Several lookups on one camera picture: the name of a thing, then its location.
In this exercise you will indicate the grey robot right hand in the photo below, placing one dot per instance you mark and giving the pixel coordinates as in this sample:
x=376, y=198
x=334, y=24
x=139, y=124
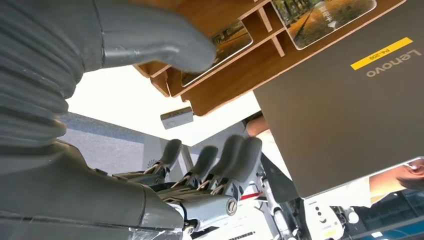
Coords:
x=82, y=198

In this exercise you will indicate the brown wooden card organizer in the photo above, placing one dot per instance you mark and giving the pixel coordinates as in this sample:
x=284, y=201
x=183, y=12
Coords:
x=232, y=76

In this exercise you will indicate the person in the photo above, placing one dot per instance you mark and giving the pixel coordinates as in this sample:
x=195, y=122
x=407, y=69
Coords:
x=387, y=182

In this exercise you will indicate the small dark USB hub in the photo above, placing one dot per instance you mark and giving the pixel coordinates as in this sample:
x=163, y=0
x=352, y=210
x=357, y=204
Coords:
x=177, y=118

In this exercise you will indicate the white background machine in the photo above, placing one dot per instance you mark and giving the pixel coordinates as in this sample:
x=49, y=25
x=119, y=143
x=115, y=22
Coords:
x=323, y=218

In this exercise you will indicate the grey Lenovo laptop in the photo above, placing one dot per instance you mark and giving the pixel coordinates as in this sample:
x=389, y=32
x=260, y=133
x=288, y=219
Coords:
x=348, y=126

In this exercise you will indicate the chrome stanchion post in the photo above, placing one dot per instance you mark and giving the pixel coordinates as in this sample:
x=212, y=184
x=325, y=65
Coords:
x=187, y=159

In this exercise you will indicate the silver background frame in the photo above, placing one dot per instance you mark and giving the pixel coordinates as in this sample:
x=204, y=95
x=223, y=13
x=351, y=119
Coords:
x=276, y=212

